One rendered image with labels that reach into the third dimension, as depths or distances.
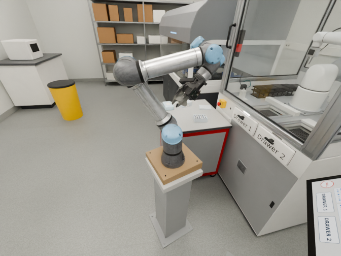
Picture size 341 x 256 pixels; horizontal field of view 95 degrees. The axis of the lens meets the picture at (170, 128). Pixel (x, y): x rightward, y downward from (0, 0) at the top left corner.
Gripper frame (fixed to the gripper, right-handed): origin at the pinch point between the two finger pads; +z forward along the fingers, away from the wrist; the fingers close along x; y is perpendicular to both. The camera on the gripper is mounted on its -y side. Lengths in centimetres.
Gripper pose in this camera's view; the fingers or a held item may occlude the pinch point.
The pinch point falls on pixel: (174, 103)
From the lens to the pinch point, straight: 92.9
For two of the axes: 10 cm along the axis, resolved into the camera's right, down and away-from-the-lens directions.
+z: -6.6, 7.3, 2.0
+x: 6.0, 3.5, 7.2
